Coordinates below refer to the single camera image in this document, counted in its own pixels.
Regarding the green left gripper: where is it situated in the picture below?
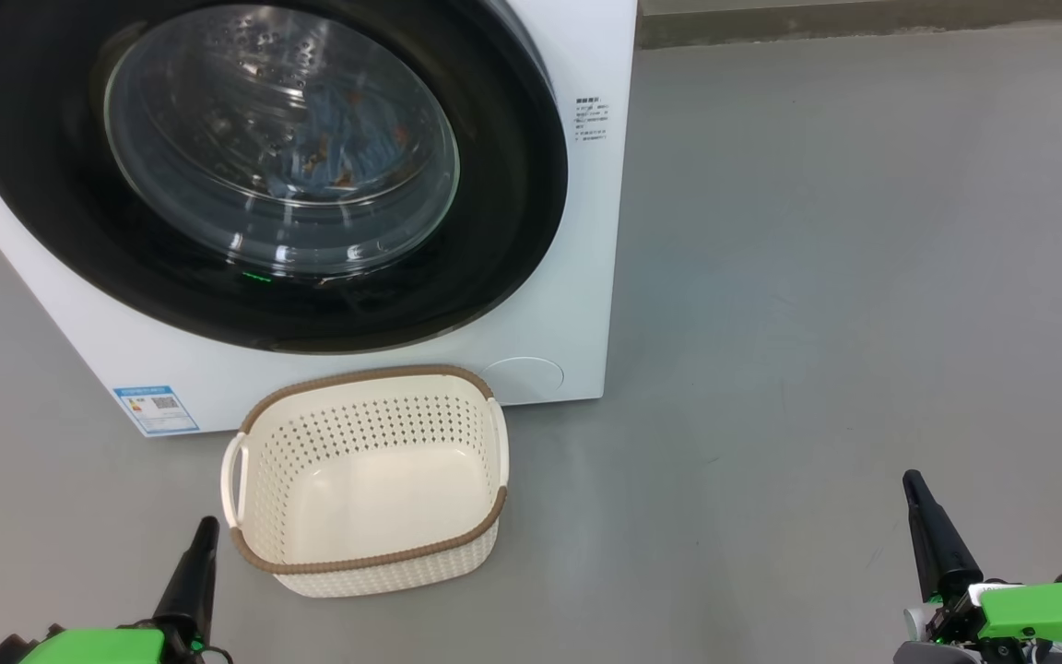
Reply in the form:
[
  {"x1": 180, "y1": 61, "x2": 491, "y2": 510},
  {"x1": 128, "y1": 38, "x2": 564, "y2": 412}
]
[{"x1": 19, "y1": 516, "x2": 221, "y2": 664}]

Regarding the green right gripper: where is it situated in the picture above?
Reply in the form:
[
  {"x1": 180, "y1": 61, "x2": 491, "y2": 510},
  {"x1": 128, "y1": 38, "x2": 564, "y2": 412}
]
[{"x1": 902, "y1": 470, "x2": 1062, "y2": 664}]

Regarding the dark round glass washer door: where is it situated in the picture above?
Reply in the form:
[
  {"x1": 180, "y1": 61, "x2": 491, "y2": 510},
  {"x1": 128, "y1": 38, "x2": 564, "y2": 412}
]
[{"x1": 0, "y1": 0, "x2": 572, "y2": 357}]

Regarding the large blue bear-print garment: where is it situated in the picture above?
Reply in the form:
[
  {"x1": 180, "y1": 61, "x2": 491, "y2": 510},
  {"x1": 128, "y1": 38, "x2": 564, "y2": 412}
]
[{"x1": 264, "y1": 78, "x2": 427, "y2": 200}]

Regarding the cream perforated plastic laundry basket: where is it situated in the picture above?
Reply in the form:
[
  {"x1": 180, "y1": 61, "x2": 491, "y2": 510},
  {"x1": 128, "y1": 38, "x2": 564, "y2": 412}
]
[{"x1": 219, "y1": 364, "x2": 512, "y2": 599}]

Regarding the white front-load washing machine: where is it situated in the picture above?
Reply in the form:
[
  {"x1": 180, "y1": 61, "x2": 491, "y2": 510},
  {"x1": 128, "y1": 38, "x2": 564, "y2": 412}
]
[{"x1": 0, "y1": 0, "x2": 641, "y2": 440}]

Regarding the blue energy label sticker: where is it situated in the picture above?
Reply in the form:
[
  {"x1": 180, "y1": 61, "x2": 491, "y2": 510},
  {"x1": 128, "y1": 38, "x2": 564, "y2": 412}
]
[{"x1": 112, "y1": 385, "x2": 203, "y2": 437}]

